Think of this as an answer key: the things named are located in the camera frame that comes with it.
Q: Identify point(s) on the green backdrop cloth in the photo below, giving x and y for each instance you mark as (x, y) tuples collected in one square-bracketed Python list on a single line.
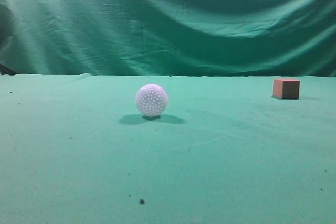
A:
[(169, 37)]

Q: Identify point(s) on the green table cloth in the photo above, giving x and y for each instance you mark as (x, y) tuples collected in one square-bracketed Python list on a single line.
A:
[(75, 149)]

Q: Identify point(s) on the red cube block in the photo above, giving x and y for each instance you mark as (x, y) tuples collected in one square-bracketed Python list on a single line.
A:
[(286, 88)]

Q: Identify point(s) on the white dimpled ball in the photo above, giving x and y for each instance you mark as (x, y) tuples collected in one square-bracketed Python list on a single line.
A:
[(151, 100)]

